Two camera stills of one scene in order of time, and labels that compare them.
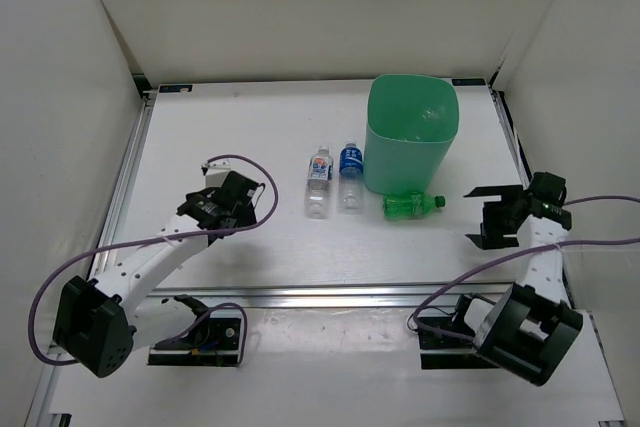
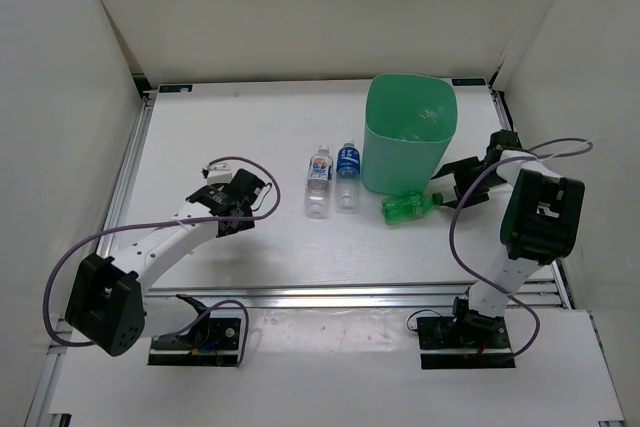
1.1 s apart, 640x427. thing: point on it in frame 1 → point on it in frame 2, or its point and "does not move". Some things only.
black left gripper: x=247 y=216 does not move
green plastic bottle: x=397 y=206 does not move
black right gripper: x=509 y=194 → x=458 y=167
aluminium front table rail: x=333 y=297 does not move
